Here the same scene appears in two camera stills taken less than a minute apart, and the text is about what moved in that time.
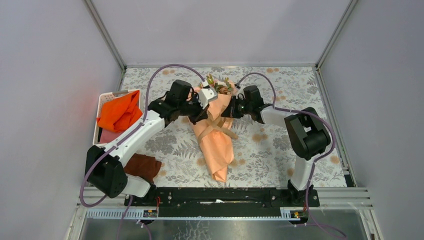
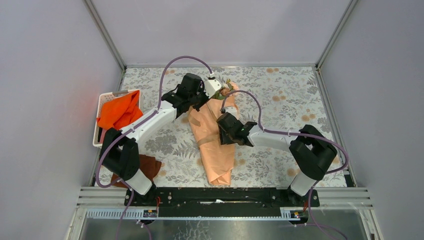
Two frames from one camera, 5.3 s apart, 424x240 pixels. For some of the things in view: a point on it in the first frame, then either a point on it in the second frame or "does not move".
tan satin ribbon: (217, 125) → (213, 137)
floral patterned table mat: (261, 155) does not move
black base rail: (222, 202) does not move
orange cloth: (117, 114) does not move
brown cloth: (143, 165) does not move
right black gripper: (230, 111) → (223, 140)
